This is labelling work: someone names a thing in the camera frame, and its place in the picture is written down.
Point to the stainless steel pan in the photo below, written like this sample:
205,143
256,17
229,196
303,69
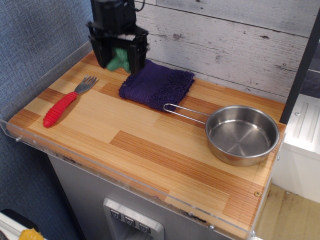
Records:
238,135

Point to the grey cabinet front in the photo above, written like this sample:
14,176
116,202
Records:
86,193

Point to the red handled fork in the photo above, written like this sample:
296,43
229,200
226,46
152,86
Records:
56,111

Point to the black right vertical post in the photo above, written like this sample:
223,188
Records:
302,71

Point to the purple folded towel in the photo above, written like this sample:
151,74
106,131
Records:
156,85

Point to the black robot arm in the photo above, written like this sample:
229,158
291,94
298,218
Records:
116,40

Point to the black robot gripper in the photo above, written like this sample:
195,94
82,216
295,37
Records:
115,18

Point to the black vertical post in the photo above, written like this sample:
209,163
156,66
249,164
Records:
302,71
93,9

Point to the silver dispenser panel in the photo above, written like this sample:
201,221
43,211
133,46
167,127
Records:
132,221

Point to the clear acrylic table guard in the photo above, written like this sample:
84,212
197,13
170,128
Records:
158,155

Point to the black left vertical post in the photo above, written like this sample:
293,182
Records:
93,9

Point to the green toy broccoli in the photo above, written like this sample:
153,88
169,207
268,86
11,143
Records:
120,59

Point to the white ridged appliance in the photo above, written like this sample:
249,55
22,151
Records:
297,167

